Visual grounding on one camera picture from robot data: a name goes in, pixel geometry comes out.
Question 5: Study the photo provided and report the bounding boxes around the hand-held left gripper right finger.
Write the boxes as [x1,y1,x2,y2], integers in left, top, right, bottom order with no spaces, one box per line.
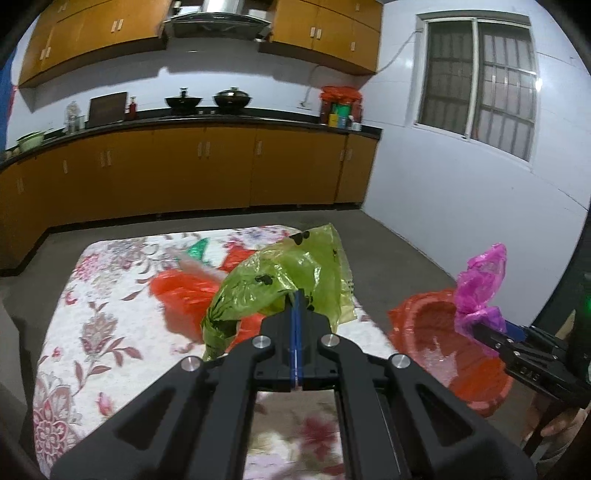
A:
[299,288,539,480]

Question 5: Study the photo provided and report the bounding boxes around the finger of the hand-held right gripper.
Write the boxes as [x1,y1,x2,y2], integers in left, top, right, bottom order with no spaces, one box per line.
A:
[503,321,567,348]
[473,320,511,359]

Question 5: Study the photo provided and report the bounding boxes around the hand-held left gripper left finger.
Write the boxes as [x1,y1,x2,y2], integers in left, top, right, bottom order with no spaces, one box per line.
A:
[48,288,300,480]

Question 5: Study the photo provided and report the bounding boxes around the red plastic basket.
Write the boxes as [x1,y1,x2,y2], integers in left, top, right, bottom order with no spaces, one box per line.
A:
[388,289,513,418]

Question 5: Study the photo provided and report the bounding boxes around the pink plastic bag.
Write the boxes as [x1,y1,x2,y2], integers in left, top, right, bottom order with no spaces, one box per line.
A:
[455,243,509,340]

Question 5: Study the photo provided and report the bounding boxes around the green plastic bag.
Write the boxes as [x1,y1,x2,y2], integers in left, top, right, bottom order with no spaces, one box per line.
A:
[202,224,357,363]

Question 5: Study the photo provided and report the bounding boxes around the person's right hand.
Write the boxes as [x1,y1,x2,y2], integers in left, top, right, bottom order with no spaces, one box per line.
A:
[544,408,591,437]

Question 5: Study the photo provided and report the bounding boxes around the red basket liner bag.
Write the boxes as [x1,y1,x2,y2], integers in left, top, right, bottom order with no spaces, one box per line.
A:
[388,289,513,402]

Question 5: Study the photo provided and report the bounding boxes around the red plastic bag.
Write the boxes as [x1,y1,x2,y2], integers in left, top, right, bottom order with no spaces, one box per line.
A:
[150,269,269,352]

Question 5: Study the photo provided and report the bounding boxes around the green plastic wrapper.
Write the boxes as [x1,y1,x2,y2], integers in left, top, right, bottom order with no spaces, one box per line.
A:
[187,239,213,266]

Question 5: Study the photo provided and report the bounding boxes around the floral printed blanket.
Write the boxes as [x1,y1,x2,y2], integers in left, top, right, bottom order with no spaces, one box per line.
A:
[32,224,384,480]

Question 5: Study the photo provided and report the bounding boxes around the wooden lower cabinets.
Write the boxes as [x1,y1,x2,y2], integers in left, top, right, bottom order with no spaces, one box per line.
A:
[0,126,379,273]

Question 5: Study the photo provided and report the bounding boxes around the black kitchen countertop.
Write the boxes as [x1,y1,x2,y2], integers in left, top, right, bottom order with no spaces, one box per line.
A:
[0,111,384,174]

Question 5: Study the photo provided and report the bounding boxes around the black pot with lid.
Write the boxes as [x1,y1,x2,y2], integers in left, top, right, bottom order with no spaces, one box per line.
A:
[212,87,252,112]

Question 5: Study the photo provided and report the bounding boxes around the red bag on countertop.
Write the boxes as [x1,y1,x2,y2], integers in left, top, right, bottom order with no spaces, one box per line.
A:
[320,86,363,125]

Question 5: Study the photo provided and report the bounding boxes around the barred window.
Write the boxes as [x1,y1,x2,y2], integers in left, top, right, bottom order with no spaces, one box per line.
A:
[413,14,539,162]

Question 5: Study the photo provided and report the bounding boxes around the black wok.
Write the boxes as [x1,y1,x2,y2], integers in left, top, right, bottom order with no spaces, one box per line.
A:
[165,88,204,114]

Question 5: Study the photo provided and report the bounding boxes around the dark cutting board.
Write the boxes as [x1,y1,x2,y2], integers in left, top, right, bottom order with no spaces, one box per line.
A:
[88,91,127,125]

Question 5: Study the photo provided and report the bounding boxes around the glass jar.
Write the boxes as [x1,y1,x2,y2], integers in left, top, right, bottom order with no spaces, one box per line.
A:
[65,102,84,134]

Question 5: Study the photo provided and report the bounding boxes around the short wooden upper cabinet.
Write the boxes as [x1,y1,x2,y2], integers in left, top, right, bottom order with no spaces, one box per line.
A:
[259,0,384,77]

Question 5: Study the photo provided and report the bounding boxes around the green bowl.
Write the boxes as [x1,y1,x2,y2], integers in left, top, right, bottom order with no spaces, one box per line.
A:
[17,131,46,152]

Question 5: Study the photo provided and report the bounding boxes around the steel range hood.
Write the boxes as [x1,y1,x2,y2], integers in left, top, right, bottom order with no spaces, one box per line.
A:
[164,0,273,40]

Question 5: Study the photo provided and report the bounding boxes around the long wooden upper cabinet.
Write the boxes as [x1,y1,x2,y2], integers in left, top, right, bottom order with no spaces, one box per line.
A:
[17,0,174,88]

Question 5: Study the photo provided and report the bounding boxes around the blue cloth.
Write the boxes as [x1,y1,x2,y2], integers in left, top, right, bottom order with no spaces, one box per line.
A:
[0,65,17,153]

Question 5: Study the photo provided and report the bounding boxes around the grey power cable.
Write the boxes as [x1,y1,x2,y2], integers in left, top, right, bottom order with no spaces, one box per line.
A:
[302,65,325,104]

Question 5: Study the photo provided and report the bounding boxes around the white wall cable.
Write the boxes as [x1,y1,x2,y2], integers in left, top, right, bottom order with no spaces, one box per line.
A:
[376,28,423,75]

